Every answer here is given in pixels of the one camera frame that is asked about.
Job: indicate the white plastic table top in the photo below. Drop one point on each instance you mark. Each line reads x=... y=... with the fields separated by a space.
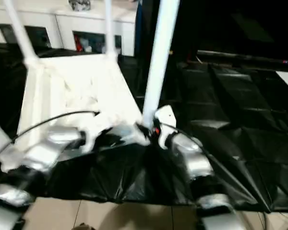
x=74 y=83

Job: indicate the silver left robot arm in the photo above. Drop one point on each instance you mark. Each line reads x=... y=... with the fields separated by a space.
x=38 y=153

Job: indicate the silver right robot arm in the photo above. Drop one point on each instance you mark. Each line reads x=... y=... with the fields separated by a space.
x=196 y=158

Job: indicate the black mat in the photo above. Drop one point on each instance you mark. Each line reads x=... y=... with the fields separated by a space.
x=158 y=179

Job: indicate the small white jar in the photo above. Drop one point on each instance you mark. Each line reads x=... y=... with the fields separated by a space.
x=88 y=48

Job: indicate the red bottle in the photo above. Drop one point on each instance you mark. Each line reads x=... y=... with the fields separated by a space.
x=79 y=44

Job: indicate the black flat board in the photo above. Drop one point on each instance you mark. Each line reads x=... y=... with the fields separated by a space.
x=249 y=58

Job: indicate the white cabinet with glass doors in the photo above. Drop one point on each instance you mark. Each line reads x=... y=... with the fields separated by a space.
x=62 y=21

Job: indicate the grey black toy figure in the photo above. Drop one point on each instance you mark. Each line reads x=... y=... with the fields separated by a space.
x=79 y=4

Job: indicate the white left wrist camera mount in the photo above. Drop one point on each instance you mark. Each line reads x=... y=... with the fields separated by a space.
x=96 y=124

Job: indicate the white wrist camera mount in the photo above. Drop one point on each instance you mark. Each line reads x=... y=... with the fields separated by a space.
x=168 y=115
x=96 y=124

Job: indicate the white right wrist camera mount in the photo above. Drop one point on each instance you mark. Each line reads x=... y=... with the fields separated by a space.
x=168 y=115

